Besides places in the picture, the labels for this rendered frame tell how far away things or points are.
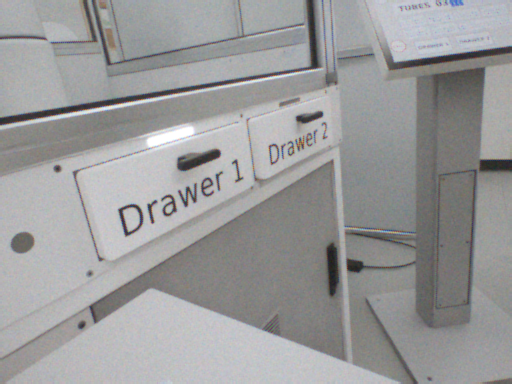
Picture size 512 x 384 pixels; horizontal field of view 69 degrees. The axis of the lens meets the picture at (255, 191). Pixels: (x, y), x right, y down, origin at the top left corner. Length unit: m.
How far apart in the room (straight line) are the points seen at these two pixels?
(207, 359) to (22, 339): 0.20
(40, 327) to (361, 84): 1.85
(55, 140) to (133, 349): 0.23
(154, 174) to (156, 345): 0.21
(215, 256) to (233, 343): 0.27
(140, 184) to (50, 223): 0.11
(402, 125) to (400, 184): 0.32
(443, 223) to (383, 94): 0.90
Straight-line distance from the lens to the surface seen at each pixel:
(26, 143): 0.44
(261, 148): 0.66
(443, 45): 1.15
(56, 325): 0.50
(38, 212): 0.45
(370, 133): 2.10
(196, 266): 0.61
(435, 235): 1.37
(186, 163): 0.48
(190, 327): 0.43
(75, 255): 0.47
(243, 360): 0.37
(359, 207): 2.24
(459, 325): 1.61
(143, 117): 0.51
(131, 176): 0.47
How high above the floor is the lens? 1.01
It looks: 18 degrees down
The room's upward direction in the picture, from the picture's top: 8 degrees counter-clockwise
